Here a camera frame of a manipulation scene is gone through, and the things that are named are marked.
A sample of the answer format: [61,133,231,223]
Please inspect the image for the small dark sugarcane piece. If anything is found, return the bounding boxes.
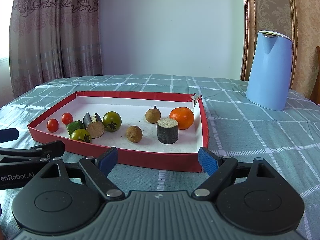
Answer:
[157,118,178,144]

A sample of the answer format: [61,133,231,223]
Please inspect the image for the red shallow cardboard box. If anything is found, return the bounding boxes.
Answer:
[28,91,209,172]

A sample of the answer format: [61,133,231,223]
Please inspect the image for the gold frame moulding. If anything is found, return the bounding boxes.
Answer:
[241,0,257,81]

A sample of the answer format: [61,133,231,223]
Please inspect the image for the green tomato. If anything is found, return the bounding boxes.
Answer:
[103,111,122,132]
[70,129,92,143]

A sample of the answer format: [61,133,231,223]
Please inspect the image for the green cucumber piece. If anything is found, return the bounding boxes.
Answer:
[66,120,84,135]

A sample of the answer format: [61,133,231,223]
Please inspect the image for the green tomato in box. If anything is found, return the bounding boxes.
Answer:
[103,111,122,132]

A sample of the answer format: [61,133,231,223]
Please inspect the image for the pink patterned curtain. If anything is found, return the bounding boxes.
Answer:
[9,0,103,97]

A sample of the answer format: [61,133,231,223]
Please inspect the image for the large dark sugarcane piece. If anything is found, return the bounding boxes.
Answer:
[82,113,105,139]

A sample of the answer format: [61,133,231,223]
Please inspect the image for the brown longan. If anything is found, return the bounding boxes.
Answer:
[126,126,143,143]
[145,106,161,124]

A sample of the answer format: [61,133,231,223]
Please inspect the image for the red cherry tomato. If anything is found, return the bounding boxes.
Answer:
[47,118,59,133]
[61,113,73,125]

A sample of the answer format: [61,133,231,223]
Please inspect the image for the orange tangerine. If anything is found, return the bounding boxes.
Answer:
[169,107,194,130]

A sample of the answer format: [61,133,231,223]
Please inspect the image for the light blue kettle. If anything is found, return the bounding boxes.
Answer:
[246,30,292,111]

